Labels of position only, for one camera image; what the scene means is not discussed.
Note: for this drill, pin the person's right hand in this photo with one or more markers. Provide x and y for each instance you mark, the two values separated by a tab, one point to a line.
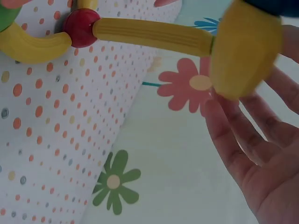
275	177

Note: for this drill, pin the person's left hand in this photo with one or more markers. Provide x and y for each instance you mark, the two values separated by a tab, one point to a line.
166	2

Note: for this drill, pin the person's right thumb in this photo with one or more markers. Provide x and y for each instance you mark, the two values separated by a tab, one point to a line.
290	39

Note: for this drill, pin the person's left fingers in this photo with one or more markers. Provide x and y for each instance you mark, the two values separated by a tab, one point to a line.
166	2

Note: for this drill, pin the yellow toy ball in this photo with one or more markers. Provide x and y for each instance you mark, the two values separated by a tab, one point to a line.
245	49

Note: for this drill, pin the straight yellow ribbed rod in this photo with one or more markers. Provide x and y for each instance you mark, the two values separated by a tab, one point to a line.
151	35

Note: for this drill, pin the short yellow rod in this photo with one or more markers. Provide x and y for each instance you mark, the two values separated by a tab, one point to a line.
88	4

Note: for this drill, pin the red toy ball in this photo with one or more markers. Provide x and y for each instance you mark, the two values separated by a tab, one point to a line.
80	28

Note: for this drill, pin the curved yellow ribbed rod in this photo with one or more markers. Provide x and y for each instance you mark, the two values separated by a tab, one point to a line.
32	50

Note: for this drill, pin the green toy piece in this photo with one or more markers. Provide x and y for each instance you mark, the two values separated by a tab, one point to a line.
8	14

